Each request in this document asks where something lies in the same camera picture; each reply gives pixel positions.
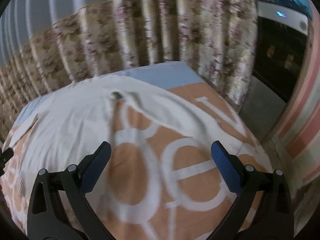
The floral blue curtain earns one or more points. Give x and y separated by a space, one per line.
48 44

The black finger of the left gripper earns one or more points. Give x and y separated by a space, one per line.
4 158

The pink striped cloth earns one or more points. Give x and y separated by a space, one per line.
297 137

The black cabinet white top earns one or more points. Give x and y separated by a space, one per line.
281 44

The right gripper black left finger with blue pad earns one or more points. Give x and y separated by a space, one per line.
47 218

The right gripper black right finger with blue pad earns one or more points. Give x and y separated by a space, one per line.
274 216

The white knit sweater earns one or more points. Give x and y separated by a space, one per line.
79 117

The orange white lettered bedsheet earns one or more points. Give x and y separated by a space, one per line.
158 185

